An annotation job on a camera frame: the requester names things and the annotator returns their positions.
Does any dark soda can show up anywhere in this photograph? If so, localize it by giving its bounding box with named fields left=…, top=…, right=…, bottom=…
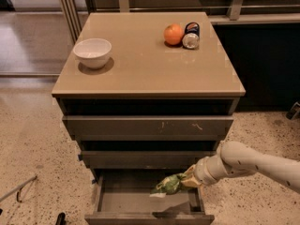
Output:
left=182, top=22, right=200, bottom=50

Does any black object on floor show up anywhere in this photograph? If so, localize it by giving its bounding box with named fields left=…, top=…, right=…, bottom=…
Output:
left=55, top=213, right=66, bottom=225

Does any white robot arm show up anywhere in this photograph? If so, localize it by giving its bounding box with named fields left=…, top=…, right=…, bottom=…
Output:
left=182, top=142, right=300, bottom=193

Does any top grey drawer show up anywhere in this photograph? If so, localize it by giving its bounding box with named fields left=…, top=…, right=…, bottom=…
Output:
left=63, top=115, right=233, bottom=141

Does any metal rod on floor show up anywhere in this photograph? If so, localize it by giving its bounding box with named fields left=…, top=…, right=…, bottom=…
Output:
left=0, top=175, right=38, bottom=203

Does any open bottom grey drawer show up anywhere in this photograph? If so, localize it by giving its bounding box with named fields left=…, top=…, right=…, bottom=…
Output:
left=85, top=170, right=215, bottom=225

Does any green jalapeno chip bag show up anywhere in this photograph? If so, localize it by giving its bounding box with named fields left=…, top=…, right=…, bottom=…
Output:
left=150, top=173, right=187, bottom=198

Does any middle grey drawer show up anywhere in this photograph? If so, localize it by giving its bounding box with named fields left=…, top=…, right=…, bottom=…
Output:
left=79, top=151, right=215, bottom=169

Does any white ceramic bowl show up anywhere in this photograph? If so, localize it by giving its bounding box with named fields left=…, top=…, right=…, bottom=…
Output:
left=73, top=38, right=112, bottom=69

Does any orange fruit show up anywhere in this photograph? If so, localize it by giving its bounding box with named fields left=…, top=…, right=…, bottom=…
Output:
left=163, top=23, right=184, bottom=45

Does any tan drawer cabinet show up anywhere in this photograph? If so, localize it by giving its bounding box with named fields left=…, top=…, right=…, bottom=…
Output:
left=51, top=11, right=247, bottom=225

